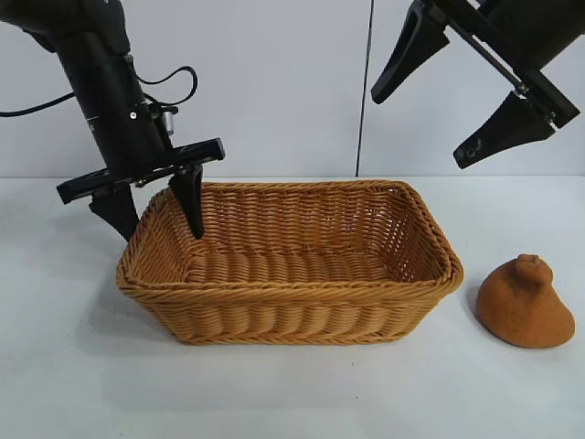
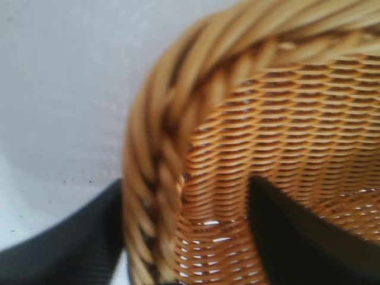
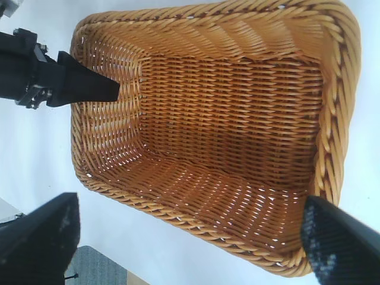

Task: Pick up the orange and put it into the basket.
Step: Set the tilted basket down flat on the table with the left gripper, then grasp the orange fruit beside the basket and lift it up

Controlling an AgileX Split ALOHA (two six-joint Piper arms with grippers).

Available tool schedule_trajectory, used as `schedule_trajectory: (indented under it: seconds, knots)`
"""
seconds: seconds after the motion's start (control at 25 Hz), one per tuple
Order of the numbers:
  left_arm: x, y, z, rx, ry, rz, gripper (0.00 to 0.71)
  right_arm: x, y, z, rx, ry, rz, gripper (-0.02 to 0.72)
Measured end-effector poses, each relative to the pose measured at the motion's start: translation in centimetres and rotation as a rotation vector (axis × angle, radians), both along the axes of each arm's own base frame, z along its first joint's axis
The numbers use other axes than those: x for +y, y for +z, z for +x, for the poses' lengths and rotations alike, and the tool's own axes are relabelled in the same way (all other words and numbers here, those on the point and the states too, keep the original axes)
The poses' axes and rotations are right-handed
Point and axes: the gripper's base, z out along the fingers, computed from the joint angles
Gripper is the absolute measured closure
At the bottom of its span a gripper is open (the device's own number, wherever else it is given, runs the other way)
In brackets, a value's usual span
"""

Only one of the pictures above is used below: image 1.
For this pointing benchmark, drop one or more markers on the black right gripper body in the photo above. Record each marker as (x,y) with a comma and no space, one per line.
(525,32)

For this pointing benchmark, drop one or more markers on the woven wicker basket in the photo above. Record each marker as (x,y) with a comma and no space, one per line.
(292,292)

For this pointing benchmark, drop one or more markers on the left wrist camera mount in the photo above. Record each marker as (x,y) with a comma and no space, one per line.
(169,120)

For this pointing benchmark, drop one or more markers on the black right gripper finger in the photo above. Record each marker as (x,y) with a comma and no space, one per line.
(411,55)
(507,128)

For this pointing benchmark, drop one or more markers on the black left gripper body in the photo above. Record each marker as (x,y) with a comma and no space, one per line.
(128,142)

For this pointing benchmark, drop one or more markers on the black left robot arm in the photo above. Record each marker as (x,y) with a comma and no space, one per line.
(91,64)

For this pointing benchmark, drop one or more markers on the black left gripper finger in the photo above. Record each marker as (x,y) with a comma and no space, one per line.
(116,212)
(189,201)

